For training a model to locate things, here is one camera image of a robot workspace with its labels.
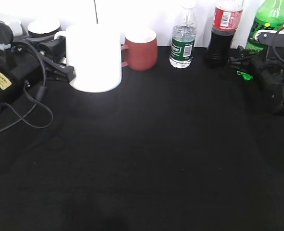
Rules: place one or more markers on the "cola bottle red label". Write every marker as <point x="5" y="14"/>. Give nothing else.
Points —
<point x="227" y="16"/>

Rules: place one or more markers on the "white ceramic mug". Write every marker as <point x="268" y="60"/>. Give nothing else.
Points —
<point x="94" y="52"/>

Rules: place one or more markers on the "red ceramic mug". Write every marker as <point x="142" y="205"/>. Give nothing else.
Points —
<point x="140" y="47"/>

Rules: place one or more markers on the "green sprite bottle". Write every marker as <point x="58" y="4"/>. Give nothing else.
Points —
<point x="269" y="16"/>

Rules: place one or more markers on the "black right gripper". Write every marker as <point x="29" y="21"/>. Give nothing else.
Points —
<point x="268" y="75"/>

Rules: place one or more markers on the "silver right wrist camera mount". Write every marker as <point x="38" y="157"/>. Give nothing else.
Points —
<point x="267" y="37"/>

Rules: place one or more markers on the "black ceramic mug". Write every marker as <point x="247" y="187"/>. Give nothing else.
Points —
<point x="44" y="27"/>

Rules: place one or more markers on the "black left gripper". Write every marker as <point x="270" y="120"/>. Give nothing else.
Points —
<point x="24" y="70"/>

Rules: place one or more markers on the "clear green-label water bottle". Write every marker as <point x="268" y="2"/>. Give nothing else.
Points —
<point x="183" y="36"/>

